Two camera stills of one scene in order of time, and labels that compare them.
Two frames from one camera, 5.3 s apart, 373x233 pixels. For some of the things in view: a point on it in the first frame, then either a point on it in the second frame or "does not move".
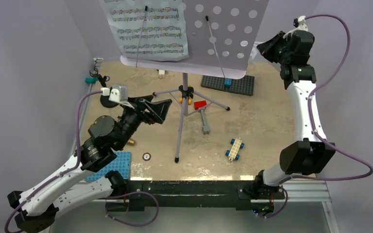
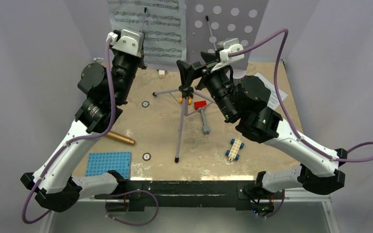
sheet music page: x=164 y=37 does not move
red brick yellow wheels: x=190 y=96 does not move
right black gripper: x=266 y=49 -> x=187 y=72
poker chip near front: x=146 y=156 does not move
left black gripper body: x=141 y=116 -> x=125 y=71
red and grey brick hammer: x=201 y=105 does not move
